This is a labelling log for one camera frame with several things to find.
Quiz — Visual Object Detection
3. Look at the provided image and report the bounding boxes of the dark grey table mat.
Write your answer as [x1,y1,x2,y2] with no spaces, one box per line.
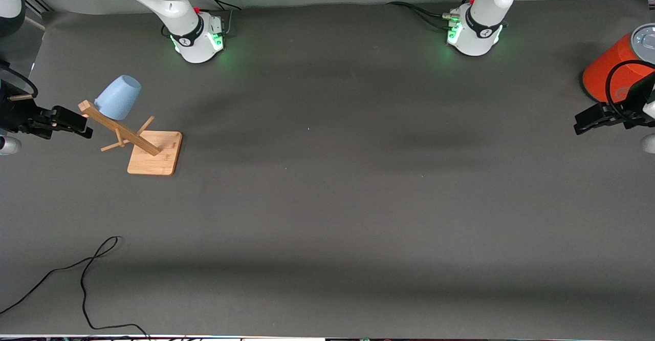
[0,0,655,337]

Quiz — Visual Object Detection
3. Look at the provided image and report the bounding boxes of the light blue plastic cup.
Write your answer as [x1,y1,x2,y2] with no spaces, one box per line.
[94,75,142,121]

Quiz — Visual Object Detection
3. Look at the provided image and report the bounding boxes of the wooden mug tree rack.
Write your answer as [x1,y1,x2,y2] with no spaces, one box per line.
[78,100,183,176]

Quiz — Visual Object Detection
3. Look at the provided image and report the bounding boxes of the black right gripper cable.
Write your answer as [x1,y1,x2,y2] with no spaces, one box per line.
[0,59,39,100]

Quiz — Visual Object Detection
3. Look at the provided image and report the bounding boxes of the black right arm base cables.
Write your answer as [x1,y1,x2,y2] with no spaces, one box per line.
[193,0,243,37]

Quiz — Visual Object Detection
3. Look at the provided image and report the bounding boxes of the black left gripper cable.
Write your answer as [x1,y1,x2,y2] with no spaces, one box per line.
[605,59,655,109]

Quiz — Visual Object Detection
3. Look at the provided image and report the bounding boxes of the black arm base cables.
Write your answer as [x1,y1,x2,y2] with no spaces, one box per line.
[193,0,243,37]
[386,0,478,30]

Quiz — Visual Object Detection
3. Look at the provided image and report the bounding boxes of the thin black table cable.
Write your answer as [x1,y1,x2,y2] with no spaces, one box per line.
[0,236,150,339]

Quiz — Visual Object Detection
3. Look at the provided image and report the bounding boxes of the black left arm base cables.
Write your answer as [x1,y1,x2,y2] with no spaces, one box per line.
[386,0,478,30]

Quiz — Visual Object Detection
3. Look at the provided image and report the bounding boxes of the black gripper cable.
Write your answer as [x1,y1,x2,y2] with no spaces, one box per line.
[0,59,39,100]
[605,59,655,109]

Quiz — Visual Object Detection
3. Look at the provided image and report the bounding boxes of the orange cylindrical container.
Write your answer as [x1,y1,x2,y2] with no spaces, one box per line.
[582,33,655,103]

